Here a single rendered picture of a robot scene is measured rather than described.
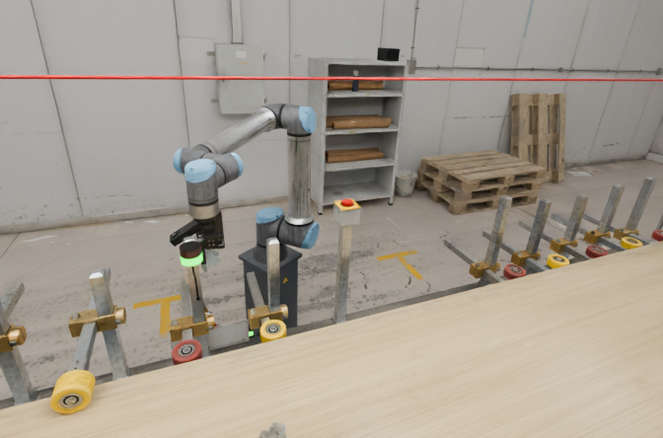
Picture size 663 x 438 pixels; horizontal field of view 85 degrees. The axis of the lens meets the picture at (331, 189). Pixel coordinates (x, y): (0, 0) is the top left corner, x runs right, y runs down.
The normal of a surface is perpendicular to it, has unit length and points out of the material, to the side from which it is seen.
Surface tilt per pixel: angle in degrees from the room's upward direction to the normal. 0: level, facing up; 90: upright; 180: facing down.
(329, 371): 0
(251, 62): 90
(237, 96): 90
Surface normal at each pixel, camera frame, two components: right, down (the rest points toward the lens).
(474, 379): 0.04, -0.92
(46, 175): 0.37, 0.37
